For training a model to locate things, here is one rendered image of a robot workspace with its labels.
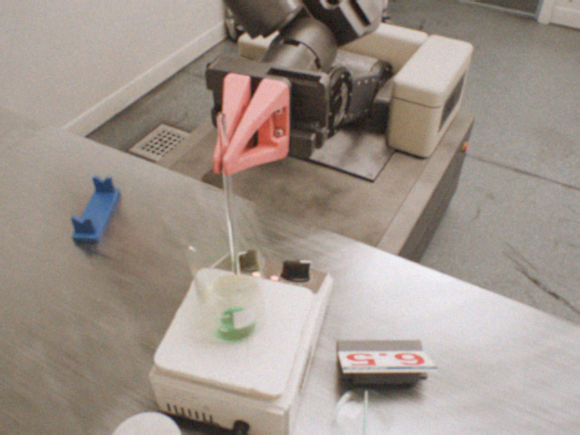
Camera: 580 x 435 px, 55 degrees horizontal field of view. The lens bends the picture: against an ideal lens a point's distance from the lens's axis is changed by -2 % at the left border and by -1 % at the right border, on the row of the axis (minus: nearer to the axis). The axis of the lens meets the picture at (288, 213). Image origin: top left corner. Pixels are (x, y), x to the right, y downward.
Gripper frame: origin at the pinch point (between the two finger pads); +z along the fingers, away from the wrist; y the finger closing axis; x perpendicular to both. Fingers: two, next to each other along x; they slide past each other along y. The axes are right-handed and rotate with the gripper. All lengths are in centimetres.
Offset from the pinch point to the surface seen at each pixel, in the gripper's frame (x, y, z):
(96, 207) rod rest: 25.0, -27.6, -14.5
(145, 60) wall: 87, -116, -156
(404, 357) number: 24.3, 15.6, -4.8
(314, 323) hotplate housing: 19.5, 6.6, -2.5
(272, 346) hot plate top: 17.3, 4.4, 2.8
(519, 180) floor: 101, 40, -144
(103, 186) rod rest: 23.8, -28.1, -17.4
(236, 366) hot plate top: 17.3, 2.2, 5.7
